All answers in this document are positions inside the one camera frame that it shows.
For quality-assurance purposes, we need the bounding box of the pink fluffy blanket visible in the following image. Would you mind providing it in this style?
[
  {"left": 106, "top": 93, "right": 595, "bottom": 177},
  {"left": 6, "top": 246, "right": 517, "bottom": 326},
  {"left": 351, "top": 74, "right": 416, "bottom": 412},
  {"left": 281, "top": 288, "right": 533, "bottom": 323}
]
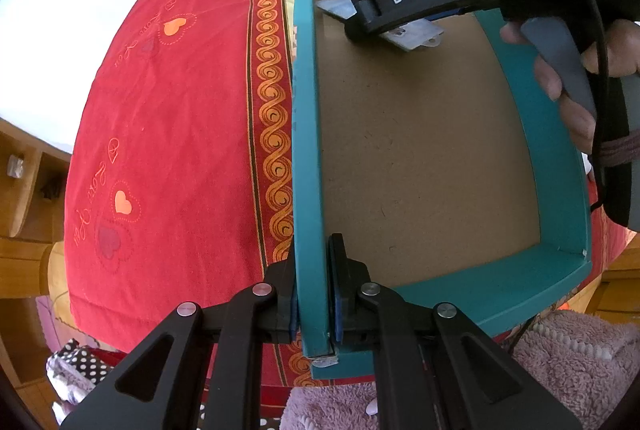
[{"left": 279, "top": 295, "right": 640, "bottom": 430}]

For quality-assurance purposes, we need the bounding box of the cartoon ID card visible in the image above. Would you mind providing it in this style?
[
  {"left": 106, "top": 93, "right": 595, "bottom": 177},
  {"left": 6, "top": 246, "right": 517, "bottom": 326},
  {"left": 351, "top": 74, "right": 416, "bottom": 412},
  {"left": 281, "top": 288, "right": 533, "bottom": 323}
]
[{"left": 316, "top": 0, "right": 445, "bottom": 54}]

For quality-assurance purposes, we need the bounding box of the wooden shelf unit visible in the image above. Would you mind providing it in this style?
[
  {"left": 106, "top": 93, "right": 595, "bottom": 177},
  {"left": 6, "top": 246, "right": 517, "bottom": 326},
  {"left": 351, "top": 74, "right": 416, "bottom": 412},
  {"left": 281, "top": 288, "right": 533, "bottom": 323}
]
[{"left": 0, "top": 117, "right": 73, "bottom": 426}]

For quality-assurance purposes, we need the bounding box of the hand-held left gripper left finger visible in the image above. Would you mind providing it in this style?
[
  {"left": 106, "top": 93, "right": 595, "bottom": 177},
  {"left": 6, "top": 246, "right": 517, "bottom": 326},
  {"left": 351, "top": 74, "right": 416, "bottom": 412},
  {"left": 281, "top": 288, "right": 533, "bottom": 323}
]
[{"left": 60, "top": 252, "right": 301, "bottom": 430}]

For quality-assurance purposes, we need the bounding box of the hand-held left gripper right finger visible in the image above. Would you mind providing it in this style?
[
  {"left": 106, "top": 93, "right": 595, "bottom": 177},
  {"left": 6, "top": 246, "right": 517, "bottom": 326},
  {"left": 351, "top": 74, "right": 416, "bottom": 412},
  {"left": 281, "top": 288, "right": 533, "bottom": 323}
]
[{"left": 327, "top": 233, "right": 583, "bottom": 430}]

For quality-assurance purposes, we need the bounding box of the red heart-print tablecloth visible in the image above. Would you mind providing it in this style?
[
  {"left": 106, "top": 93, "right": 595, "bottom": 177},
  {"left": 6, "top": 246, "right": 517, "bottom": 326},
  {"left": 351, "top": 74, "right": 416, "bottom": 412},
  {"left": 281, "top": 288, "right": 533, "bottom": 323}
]
[{"left": 64, "top": 0, "right": 640, "bottom": 411}]

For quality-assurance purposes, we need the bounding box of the polka-dot bag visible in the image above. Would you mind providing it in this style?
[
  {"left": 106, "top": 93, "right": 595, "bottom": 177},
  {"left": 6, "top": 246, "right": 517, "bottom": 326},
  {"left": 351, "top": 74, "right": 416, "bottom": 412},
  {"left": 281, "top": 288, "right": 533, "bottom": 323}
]
[{"left": 46, "top": 339, "right": 118, "bottom": 406}]

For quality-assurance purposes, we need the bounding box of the wooden cabinet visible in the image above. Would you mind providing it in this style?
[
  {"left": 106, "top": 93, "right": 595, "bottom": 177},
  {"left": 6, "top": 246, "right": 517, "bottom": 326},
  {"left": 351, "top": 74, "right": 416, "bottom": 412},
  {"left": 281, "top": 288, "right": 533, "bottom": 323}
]
[{"left": 592, "top": 230, "right": 640, "bottom": 326}]

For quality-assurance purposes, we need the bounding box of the person's right hand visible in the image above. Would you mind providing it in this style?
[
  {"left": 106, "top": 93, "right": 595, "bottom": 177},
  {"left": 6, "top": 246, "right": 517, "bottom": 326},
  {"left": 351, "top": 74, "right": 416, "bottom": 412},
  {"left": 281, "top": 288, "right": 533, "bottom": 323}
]
[{"left": 500, "top": 18, "right": 640, "bottom": 157}]

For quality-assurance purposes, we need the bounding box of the teal cardboard box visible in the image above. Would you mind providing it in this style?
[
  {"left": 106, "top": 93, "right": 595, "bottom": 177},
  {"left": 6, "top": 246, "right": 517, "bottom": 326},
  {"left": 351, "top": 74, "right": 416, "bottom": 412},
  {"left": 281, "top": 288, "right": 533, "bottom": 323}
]
[{"left": 291, "top": 0, "right": 593, "bottom": 381}]

